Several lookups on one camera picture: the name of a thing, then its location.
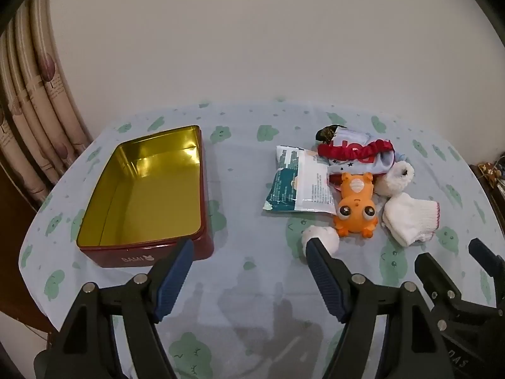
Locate dark small item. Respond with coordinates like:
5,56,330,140
314,124,348,145

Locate orange frog toy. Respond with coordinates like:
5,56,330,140
332,172,377,239

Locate beige printed curtain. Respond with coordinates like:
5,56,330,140
0,0,93,206

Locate wet wipes packet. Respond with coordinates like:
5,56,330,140
262,145,339,214

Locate red tin box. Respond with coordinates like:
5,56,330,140
76,125,215,268

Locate tablecloth with green prints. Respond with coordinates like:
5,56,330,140
18,100,505,379

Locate white sock with pink trim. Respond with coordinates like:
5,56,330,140
383,192,440,247

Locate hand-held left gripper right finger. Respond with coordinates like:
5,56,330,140
306,238,454,379

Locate white fluffy sock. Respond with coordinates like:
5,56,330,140
374,161,416,198
302,225,340,259

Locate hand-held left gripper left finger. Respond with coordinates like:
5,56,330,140
33,239,196,379

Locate red and white snack packet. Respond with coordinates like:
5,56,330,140
318,128,397,186

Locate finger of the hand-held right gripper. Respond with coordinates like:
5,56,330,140
414,253,464,312
468,238,505,285

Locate dark wooden cabinet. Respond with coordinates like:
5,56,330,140
469,162,505,245

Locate brown wooden furniture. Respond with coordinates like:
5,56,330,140
0,162,54,332

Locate colourful clutter pile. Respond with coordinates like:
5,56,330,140
475,161,505,190

